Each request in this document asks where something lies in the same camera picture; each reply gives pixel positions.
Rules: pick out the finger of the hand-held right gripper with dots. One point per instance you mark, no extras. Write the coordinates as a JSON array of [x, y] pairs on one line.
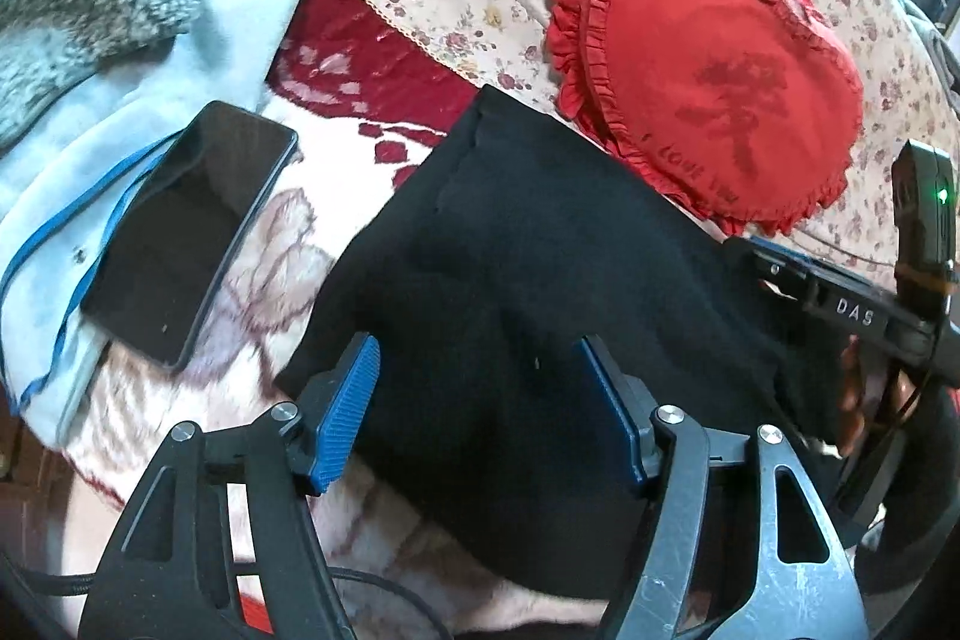
[[772, 287], [780, 254]]

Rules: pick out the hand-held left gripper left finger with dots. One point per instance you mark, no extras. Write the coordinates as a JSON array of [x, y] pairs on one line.
[[349, 415]]

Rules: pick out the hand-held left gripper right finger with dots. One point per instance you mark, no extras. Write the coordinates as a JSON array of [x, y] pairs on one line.
[[607, 415]]

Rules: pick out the black pants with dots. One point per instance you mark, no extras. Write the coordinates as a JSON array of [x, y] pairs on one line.
[[487, 235]]

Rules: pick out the black smartphone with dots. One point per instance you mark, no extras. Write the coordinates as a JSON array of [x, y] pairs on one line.
[[180, 220]]

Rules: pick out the red and white flower blanket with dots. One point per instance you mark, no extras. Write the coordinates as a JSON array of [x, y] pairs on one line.
[[300, 280]]

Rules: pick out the light blue fleece jacket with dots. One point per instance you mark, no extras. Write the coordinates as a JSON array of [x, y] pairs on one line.
[[225, 10]]

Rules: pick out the red heart-shaped frilled pillow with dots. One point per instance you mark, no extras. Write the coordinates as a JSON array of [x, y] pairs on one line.
[[697, 70]]

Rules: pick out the person's right hand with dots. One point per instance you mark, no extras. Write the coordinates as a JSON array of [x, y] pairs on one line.
[[855, 385]]

